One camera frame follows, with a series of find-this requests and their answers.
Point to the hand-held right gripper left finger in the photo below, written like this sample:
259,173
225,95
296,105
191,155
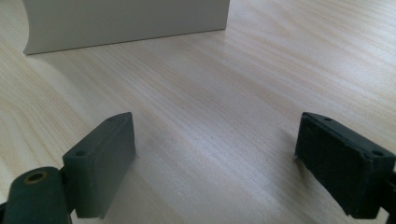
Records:
99,161

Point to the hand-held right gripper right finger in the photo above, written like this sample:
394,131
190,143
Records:
339,165

